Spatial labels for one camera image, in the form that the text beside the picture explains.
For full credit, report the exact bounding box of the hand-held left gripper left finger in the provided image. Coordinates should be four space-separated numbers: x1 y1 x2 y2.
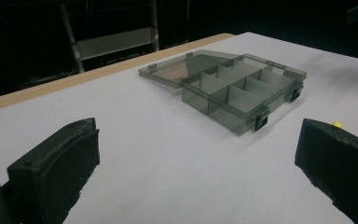
7 117 101 224

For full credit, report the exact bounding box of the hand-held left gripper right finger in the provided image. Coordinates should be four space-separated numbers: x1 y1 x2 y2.
294 118 358 224

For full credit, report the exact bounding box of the smoky clear compartment box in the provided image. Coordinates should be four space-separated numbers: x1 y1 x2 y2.
138 49 308 136

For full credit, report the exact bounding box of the metal stand with shelf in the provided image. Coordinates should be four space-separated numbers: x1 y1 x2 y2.
59 0 161 75

